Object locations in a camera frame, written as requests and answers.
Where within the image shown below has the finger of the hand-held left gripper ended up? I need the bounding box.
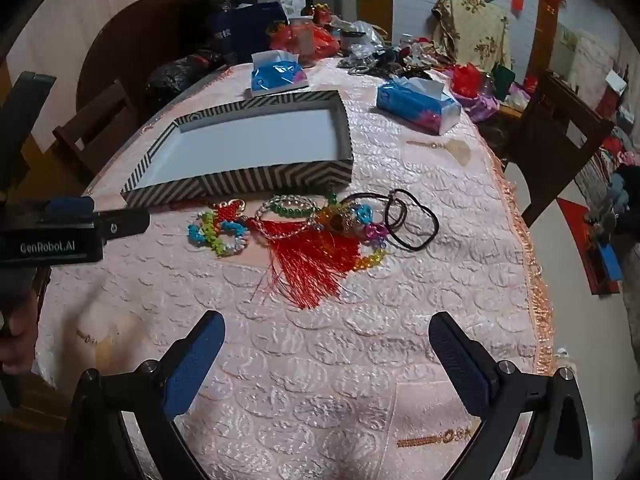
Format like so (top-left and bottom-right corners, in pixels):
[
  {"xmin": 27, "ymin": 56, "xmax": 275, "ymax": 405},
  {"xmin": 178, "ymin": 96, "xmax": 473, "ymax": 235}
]
[
  {"xmin": 96, "ymin": 207, "xmax": 151, "ymax": 244},
  {"xmin": 46, "ymin": 197, "xmax": 96, "ymax": 218}
]

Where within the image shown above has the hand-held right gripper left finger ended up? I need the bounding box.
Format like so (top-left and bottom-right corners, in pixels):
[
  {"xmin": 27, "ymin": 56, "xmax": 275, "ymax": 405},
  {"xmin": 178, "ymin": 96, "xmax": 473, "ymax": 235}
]
[{"xmin": 65, "ymin": 310, "xmax": 227, "ymax": 480}]

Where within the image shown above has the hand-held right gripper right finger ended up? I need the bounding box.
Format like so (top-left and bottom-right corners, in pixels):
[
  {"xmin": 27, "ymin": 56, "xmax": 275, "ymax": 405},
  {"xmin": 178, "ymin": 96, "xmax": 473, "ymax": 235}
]
[{"xmin": 427, "ymin": 311, "xmax": 593, "ymax": 480}]

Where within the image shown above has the blue green woven bead bracelet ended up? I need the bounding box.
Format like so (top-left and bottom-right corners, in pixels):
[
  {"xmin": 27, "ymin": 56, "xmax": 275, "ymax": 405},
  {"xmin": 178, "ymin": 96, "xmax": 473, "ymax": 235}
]
[{"xmin": 187, "ymin": 210, "xmax": 251, "ymax": 258}]

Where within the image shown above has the striped cardboard box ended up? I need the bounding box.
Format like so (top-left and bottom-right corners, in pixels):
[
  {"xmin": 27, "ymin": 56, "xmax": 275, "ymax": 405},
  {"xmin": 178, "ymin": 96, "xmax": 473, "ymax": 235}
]
[{"xmin": 120, "ymin": 90, "xmax": 353, "ymax": 208}]

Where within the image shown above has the rainbow bead bracelet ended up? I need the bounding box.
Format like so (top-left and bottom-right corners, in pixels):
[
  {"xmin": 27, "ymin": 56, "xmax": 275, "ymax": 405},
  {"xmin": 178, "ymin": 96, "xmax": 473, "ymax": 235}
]
[{"xmin": 317, "ymin": 200, "xmax": 388, "ymax": 271}]

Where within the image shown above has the red knot tassel ornament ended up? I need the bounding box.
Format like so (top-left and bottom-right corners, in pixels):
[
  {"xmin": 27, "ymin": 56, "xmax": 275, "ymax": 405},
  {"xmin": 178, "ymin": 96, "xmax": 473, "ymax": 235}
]
[{"xmin": 207, "ymin": 199, "xmax": 363, "ymax": 309}]

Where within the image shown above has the pink blue bead bracelet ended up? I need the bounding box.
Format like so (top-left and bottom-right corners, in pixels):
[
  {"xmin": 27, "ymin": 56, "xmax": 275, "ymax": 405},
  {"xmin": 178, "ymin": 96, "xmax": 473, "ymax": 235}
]
[{"xmin": 352, "ymin": 202, "xmax": 390, "ymax": 250}]

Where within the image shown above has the clear bead bracelet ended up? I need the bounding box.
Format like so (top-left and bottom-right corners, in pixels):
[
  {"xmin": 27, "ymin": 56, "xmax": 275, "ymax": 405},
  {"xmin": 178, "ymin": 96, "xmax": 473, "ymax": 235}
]
[{"xmin": 254, "ymin": 194, "xmax": 327, "ymax": 242}]

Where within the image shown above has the mouse charm black hair tie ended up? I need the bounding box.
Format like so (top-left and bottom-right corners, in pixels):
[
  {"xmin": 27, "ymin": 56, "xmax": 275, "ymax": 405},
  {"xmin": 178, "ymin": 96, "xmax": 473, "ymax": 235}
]
[{"xmin": 331, "ymin": 192, "xmax": 396, "ymax": 237}]

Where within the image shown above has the person's left hand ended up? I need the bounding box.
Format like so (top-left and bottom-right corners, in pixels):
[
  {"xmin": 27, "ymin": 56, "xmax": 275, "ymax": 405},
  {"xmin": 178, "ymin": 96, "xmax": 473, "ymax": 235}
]
[{"xmin": 0, "ymin": 267, "xmax": 40, "ymax": 376}]

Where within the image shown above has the wooden chair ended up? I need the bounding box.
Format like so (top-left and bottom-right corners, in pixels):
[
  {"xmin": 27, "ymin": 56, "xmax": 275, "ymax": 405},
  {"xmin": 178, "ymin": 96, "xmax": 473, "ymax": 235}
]
[
  {"xmin": 505, "ymin": 72, "xmax": 616, "ymax": 228},
  {"xmin": 52, "ymin": 79, "xmax": 151, "ymax": 173}
]

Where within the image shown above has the pink embossed tablecloth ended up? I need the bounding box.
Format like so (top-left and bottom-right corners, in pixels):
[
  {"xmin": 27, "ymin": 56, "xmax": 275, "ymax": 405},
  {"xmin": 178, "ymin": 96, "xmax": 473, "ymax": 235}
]
[{"xmin": 35, "ymin": 57, "xmax": 556, "ymax": 480}]

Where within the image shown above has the black plastic bag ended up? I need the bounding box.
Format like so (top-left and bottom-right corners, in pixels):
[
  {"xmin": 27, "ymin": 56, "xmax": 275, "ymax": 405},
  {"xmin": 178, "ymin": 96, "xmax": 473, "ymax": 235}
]
[{"xmin": 145, "ymin": 50, "xmax": 226, "ymax": 111}]

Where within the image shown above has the red floor mat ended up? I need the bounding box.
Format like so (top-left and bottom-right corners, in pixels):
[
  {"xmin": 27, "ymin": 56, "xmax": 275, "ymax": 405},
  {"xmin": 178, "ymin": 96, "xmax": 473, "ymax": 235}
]
[{"xmin": 557, "ymin": 197, "xmax": 623, "ymax": 296}]

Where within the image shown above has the round wooden board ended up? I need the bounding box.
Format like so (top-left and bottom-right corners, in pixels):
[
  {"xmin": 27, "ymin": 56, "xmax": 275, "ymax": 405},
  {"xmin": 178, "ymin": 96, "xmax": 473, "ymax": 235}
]
[{"xmin": 77, "ymin": 0, "xmax": 196, "ymax": 126}]

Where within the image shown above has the blue tissue pack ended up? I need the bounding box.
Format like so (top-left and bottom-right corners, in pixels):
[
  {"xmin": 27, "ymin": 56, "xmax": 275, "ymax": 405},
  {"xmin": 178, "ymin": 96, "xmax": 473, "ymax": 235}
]
[
  {"xmin": 376, "ymin": 77, "xmax": 462, "ymax": 136},
  {"xmin": 245, "ymin": 51, "xmax": 311, "ymax": 101}
]

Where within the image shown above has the dark blue bag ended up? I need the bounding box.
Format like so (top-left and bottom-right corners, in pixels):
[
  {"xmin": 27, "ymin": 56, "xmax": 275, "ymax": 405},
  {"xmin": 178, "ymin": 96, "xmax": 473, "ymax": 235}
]
[{"xmin": 207, "ymin": 2, "xmax": 290, "ymax": 63}]

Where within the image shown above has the red plastic bag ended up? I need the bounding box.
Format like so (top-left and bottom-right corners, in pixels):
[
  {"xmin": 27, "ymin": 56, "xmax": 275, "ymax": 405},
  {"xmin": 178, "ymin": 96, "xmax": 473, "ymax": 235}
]
[{"xmin": 272, "ymin": 22, "xmax": 341, "ymax": 61}]

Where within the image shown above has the pile of hair accessories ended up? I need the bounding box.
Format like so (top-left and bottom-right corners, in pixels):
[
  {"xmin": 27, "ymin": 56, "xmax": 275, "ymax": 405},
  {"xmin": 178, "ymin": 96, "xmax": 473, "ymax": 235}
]
[{"xmin": 337, "ymin": 42, "xmax": 451, "ymax": 80}]

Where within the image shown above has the floral cloth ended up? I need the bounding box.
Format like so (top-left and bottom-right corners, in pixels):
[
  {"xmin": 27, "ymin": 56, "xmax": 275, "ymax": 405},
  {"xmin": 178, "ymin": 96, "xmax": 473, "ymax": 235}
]
[{"xmin": 432, "ymin": 0, "xmax": 513, "ymax": 72}]

